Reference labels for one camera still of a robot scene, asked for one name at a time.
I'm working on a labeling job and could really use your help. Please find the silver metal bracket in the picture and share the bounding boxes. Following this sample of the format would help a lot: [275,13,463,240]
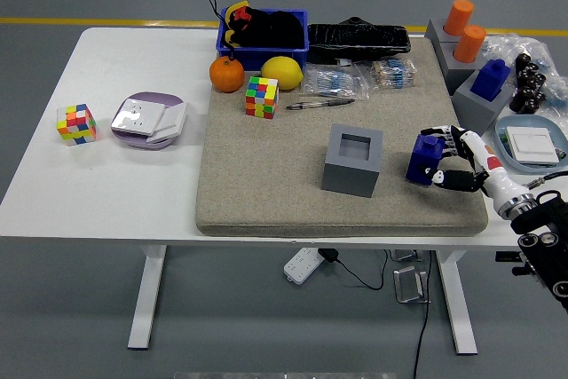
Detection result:
[389,249,422,263]
[392,265,432,305]

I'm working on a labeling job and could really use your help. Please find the white wall socket panel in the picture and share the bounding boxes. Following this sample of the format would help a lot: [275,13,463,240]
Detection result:
[110,98,166,136]

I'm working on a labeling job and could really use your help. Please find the clear bag of blue resistors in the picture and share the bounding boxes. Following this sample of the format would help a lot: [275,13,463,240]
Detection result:
[304,63,372,103]

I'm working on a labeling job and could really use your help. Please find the orange fruit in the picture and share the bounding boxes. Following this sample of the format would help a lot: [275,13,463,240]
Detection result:
[209,57,246,94]

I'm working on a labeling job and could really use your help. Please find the white switch panel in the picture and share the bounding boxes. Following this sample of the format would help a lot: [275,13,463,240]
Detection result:
[505,127,561,166]
[146,102,188,144]

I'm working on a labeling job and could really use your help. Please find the clear blue pen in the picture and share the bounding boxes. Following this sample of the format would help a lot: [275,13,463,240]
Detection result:
[299,91,351,100]

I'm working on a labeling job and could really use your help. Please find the clear bag of tan resistors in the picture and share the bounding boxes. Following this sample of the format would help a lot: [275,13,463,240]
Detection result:
[367,58,418,91]

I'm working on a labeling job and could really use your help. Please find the bunch of black capacitors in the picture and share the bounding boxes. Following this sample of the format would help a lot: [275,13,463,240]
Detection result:
[509,53,548,114]

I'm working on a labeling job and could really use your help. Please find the grey-brown mat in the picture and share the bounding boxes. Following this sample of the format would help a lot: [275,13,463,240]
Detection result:
[194,36,489,238]

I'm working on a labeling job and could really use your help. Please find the black fabric bundle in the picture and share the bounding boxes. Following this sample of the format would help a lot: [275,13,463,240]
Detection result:
[239,9,307,50]

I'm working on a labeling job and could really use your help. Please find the small colourful puzzle cube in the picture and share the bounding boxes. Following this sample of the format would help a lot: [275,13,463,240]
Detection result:
[56,103,98,147]

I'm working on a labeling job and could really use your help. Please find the blue seal with square knob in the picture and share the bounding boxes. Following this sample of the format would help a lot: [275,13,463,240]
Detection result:
[406,134,446,187]
[469,59,512,103]

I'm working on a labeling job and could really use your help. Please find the white table leg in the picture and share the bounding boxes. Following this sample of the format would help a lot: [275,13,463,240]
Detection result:
[127,244,169,351]
[434,249,479,356]

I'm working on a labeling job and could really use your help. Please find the black plastic-wrapped long bar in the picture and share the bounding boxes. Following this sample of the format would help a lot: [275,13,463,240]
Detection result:
[305,15,412,65]

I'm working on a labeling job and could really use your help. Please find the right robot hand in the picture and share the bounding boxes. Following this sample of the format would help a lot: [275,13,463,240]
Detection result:
[419,124,523,214]

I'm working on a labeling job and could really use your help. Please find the yellow black gadget with strap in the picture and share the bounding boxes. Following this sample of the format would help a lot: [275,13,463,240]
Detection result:
[207,0,252,65]

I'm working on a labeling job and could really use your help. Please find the black plug with cable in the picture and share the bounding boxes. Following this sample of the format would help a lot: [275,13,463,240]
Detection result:
[318,248,390,291]

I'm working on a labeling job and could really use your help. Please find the clear plastic bag of parts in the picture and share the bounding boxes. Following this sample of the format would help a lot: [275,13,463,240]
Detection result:
[481,32,568,116]

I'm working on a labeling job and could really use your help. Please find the large colourful puzzle cube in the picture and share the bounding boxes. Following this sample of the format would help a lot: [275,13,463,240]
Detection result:
[245,75,280,121]

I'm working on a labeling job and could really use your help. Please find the grey cube seal holder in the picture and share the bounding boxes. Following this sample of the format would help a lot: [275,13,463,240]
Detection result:
[424,18,465,45]
[437,39,485,97]
[453,68,518,138]
[322,123,384,199]

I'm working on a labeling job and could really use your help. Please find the white power strip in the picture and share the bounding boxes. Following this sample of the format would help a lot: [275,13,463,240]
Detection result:
[283,247,324,286]

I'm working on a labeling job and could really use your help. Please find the black cable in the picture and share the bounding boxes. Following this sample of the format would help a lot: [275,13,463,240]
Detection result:
[412,249,434,379]

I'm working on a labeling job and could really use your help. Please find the black and clear pen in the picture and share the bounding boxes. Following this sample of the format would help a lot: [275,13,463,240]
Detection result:
[286,98,357,111]

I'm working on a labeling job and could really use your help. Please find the yellow lemon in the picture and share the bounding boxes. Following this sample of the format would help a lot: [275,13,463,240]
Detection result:
[260,56,304,91]

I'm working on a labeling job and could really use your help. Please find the blue-grey plate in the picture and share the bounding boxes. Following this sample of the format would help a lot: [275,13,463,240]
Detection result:
[493,114,568,174]

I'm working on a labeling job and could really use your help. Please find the orange cylinder seal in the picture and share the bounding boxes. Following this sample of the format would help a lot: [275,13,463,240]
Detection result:
[443,0,476,37]
[452,25,487,64]

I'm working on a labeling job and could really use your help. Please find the purple plate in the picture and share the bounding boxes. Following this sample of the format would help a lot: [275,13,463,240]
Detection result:
[110,91,187,151]

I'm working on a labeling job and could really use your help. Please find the blue plastic bin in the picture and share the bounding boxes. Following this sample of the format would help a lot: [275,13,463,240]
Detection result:
[215,8,311,73]

